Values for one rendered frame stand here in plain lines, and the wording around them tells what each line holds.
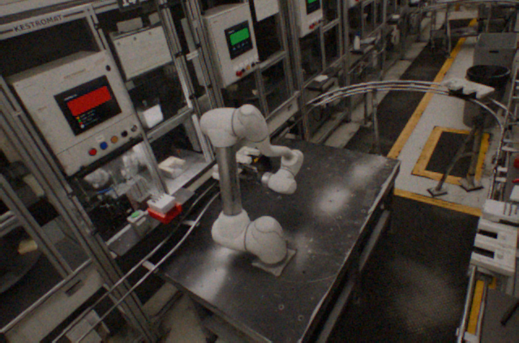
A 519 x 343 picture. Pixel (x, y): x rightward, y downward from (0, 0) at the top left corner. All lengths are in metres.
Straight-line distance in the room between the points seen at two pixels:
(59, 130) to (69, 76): 0.24
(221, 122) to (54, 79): 0.73
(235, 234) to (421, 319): 1.32
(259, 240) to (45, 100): 1.14
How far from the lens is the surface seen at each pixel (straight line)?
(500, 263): 1.68
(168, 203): 1.91
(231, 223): 1.71
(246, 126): 1.48
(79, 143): 1.75
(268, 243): 1.67
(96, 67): 1.75
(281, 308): 1.70
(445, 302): 2.58
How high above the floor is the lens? 2.11
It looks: 31 degrees down
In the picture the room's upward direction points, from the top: 12 degrees counter-clockwise
